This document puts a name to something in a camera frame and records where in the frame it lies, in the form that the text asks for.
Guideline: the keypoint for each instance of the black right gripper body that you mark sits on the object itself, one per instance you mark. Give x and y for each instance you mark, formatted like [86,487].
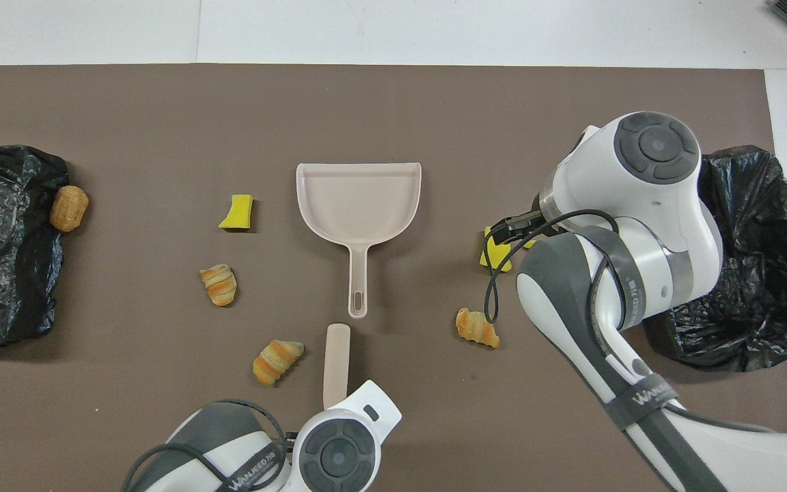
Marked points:
[545,206]

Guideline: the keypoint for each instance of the yellow sponge piece with hole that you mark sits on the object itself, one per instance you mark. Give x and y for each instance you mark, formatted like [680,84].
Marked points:
[496,256]

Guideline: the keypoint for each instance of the beige plastic dustpan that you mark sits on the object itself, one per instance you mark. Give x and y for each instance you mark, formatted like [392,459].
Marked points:
[359,205]

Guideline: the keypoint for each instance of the beige hand brush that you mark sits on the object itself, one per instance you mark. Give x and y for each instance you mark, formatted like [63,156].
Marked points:
[336,365]

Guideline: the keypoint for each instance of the yellow green sponge piece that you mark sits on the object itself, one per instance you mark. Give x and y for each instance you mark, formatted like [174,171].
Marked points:
[238,212]

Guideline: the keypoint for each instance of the golden croissant piece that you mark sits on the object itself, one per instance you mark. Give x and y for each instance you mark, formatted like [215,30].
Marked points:
[477,328]
[276,362]
[219,285]

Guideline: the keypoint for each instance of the brown bread roll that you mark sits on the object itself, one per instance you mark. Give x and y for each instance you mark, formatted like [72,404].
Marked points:
[69,208]

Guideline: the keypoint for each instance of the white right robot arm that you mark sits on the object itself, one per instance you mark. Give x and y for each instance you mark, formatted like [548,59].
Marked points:
[639,191]

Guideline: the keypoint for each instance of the brown table mat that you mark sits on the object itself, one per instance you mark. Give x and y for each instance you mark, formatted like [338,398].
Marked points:
[161,123]

